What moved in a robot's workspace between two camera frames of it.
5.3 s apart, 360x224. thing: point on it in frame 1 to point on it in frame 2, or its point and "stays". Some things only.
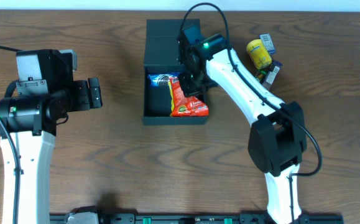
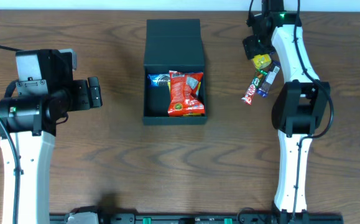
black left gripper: (83, 95) stays
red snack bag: (185, 106) stays
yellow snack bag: (172, 102) to (190, 114)
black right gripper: (191, 86) to (253, 46)
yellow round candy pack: (259, 53) stays
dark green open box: (161, 56) stays
